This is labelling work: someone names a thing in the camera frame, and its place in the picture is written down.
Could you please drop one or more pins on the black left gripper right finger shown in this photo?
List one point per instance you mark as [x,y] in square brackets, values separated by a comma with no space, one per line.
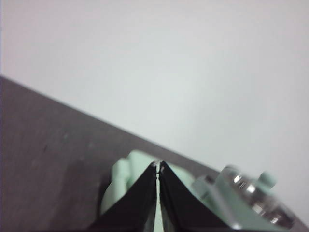
[183,207]

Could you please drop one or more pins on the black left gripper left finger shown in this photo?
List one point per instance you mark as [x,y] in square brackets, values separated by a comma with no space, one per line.
[130,207]

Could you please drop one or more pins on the glass lid with green knob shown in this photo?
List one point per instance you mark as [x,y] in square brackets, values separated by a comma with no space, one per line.
[266,178]

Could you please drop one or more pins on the mint green griddle cover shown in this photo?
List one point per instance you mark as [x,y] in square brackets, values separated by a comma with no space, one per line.
[138,160]

